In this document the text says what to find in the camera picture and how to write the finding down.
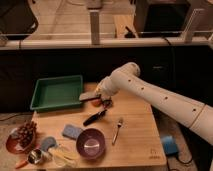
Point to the clear glass cup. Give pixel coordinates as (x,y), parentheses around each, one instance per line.
(63,155)

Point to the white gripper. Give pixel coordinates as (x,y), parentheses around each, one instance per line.
(105,88)

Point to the silver fork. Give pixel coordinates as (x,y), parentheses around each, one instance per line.
(119,125)

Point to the red plate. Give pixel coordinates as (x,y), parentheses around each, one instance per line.
(13,146)

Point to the grey blue cloth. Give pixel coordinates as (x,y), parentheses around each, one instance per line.
(48,143)

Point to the blue sponge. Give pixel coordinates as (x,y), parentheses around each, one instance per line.
(71,131)

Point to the green plastic tray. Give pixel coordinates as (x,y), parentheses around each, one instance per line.
(56,93)

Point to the orange fruit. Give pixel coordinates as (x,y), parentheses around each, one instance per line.
(96,102)

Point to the blue tape roll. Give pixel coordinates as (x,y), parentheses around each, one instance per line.
(169,145)

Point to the purple bowl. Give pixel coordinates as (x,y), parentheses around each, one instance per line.
(90,144)

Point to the black handled tool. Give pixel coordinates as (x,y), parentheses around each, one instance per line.
(105,104)

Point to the grey whiteboard eraser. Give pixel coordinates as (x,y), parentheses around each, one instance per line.
(87,96)

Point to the metal measuring cup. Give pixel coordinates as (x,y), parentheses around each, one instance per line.
(34,157)

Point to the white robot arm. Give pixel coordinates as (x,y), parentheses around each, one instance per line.
(195,115)

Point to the bunch of red grapes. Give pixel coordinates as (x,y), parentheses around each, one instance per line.
(26,133)

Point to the yellow banana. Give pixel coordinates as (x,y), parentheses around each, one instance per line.
(74,156)

